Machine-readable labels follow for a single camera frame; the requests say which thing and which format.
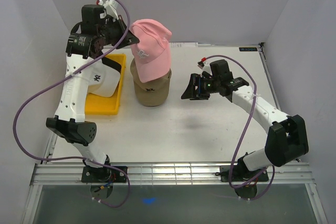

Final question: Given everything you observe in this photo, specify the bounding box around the beige cap black R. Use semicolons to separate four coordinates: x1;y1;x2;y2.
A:
130;59;172;107

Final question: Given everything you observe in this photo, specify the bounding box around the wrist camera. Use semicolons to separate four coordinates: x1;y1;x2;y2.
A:
197;58;212;78
97;0;119;19

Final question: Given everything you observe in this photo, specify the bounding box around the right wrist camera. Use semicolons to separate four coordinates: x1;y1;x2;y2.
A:
197;58;212;78

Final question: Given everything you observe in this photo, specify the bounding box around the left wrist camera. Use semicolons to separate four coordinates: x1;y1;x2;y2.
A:
97;0;119;19

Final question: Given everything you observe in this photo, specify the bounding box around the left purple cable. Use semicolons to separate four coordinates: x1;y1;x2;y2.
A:
13;0;131;208

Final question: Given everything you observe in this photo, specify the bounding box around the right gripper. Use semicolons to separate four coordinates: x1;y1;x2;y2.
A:
181;73;220;100

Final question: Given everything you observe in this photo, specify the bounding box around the pink cap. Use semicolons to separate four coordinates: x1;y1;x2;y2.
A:
130;19;172;83

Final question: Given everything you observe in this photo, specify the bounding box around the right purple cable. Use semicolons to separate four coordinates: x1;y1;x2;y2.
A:
203;55;276;200

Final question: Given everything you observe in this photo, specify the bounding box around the white cap black brim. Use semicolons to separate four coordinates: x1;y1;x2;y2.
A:
88;57;121;98

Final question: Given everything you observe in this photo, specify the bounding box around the yellow plastic bin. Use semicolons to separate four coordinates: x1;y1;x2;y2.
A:
85;54;127;115

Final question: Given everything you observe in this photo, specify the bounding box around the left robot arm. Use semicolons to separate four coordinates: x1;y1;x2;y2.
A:
46;0;139;182

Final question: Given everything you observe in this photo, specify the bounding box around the aluminium front rail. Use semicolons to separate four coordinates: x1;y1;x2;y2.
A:
30;162;315;186

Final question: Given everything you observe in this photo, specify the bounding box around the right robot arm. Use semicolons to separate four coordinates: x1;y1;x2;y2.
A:
181;58;309;180

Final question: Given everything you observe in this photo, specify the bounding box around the purple cable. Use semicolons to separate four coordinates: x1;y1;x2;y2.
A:
203;55;276;200
13;0;131;208

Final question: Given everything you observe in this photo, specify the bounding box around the black corner label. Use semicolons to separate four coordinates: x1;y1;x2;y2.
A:
239;47;258;52

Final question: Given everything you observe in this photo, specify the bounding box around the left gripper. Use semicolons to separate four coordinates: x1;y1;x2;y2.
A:
98;15;139;49

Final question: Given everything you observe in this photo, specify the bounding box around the paper label strip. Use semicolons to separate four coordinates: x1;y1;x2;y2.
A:
170;42;198;48

